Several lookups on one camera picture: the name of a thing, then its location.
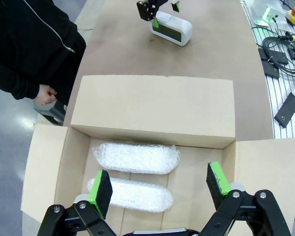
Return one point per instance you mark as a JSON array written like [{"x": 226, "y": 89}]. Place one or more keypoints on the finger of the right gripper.
[
  {"x": 175, "y": 6},
  {"x": 145, "y": 11}
]

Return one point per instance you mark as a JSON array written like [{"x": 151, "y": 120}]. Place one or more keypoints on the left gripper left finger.
[{"x": 98, "y": 196}]

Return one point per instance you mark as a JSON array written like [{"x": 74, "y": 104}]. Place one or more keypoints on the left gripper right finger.
[{"x": 236, "y": 211}]

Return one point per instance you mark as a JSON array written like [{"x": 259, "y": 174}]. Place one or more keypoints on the unwrapped white clock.
[{"x": 179, "y": 27}]

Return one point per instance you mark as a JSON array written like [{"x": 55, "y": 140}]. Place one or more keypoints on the bubble-wrapped clock snug wrap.
[{"x": 142, "y": 196}]

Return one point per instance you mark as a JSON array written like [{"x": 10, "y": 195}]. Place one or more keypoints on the bubble-wrapped clock end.
[{"x": 137, "y": 158}]

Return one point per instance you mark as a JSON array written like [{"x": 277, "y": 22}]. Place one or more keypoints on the person right forearm black sleeve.
[{"x": 14, "y": 83}]

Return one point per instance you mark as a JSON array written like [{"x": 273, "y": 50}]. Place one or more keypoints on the person right hand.
[{"x": 45, "y": 94}]

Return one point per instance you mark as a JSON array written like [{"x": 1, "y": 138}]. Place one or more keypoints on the dark grey metal foot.
[{"x": 54, "y": 114}]

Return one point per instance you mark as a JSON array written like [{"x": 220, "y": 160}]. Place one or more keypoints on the open cardboard box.
[{"x": 150, "y": 105}]

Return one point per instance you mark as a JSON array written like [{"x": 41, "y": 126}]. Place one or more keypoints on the long black plate with hole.
[{"x": 286, "y": 110}]

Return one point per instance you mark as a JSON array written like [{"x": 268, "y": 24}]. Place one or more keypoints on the small black plate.
[{"x": 270, "y": 70}]

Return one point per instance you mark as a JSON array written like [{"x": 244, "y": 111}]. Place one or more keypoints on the yellow emergency stop button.
[{"x": 293, "y": 17}]

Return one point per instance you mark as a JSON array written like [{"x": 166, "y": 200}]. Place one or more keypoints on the aluminium slotted bench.
[{"x": 277, "y": 98}]

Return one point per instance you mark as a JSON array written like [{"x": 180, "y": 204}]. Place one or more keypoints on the person torso black hoodie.
[{"x": 27, "y": 37}]

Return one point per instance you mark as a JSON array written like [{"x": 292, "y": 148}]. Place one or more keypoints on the green lit silver bracket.
[{"x": 265, "y": 18}]

